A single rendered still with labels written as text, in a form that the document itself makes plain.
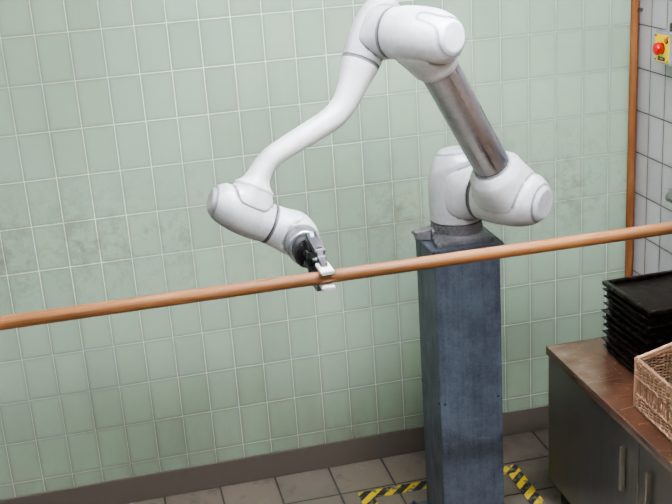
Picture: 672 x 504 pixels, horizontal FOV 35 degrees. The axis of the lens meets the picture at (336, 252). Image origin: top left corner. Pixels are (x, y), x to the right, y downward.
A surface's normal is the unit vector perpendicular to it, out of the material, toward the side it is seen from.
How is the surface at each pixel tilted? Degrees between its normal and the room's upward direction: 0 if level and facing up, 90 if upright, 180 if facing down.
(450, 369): 90
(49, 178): 90
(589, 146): 90
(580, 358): 0
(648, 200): 90
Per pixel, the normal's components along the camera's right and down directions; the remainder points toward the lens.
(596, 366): -0.07, -0.94
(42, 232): 0.22, 0.30
